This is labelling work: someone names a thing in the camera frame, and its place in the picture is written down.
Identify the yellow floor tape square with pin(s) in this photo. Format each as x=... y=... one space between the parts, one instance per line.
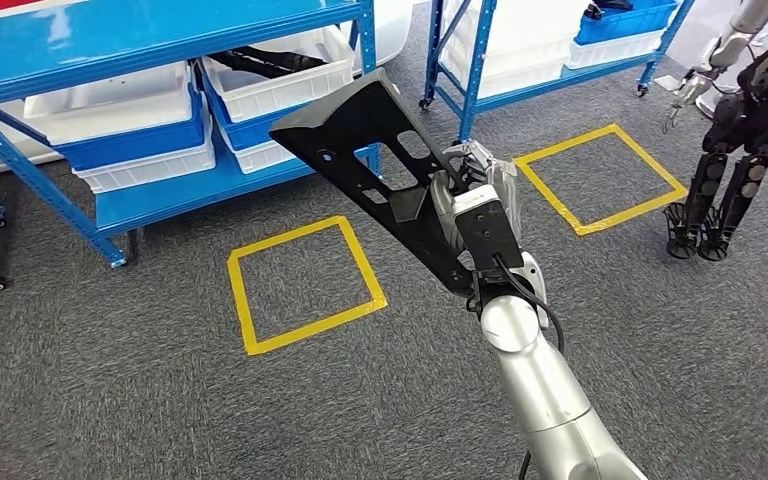
x=622 y=218
x=304 y=334

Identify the black plastic parts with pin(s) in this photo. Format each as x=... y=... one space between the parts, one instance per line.
x=271 y=63
x=609 y=8

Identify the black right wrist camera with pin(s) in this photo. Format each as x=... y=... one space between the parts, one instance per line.
x=490 y=235

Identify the black humanoid robot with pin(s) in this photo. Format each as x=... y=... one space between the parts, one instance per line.
x=755 y=112

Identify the black plastic plate frame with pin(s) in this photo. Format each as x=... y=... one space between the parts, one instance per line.
x=344 y=122

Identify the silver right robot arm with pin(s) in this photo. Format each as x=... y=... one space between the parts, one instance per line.
x=536 y=384

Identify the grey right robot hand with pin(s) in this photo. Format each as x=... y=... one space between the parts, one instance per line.
x=506 y=182

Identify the white car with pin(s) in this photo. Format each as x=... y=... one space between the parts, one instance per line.
x=390 y=26

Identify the white plastic crate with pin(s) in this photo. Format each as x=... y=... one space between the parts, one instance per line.
x=530 y=26
x=523 y=79

